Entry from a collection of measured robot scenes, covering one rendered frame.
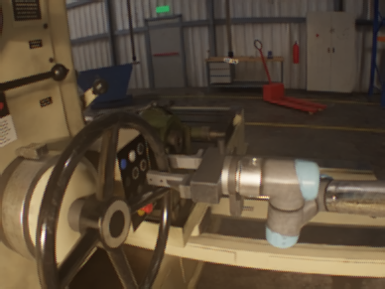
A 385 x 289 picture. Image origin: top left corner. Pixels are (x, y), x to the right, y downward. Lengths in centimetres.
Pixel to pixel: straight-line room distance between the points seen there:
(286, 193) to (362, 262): 84
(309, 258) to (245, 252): 28
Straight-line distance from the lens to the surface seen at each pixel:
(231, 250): 124
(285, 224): 55
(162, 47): 834
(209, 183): 48
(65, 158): 33
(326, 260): 125
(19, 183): 49
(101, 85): 69
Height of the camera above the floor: 158
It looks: 23 degrees down
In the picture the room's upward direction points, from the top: 5 degrees counter-clockwise
